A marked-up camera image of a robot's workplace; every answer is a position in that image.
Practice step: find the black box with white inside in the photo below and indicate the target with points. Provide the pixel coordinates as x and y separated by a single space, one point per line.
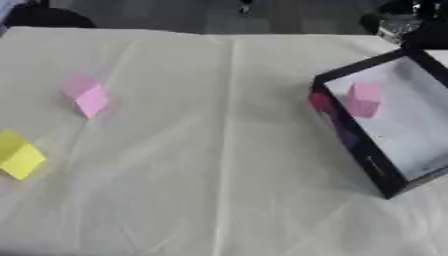
402 133

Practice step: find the pink cube block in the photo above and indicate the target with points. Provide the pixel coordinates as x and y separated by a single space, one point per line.
364 100
89 97

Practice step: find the yellow cube block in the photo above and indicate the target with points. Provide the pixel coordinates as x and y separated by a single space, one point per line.
18 156

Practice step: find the black chair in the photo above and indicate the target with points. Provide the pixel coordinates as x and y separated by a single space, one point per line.
46 17

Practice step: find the black bag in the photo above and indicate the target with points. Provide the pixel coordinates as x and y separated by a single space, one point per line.
408 23

